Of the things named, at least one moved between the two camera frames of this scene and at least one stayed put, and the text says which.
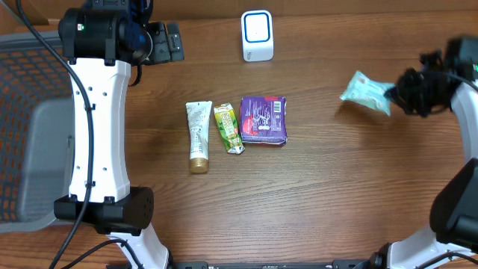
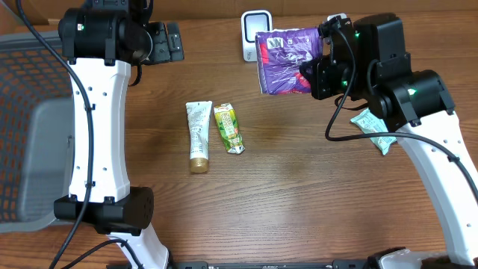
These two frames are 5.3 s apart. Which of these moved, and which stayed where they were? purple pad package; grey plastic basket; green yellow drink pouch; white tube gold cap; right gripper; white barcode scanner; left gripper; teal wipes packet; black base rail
Moved: right gripper; teal wipes packet; purple pad package
Stayed: grey plastic basket; white tube gold cap; white barcode scanner; black base rail; left gripper; green yellow drink pouch
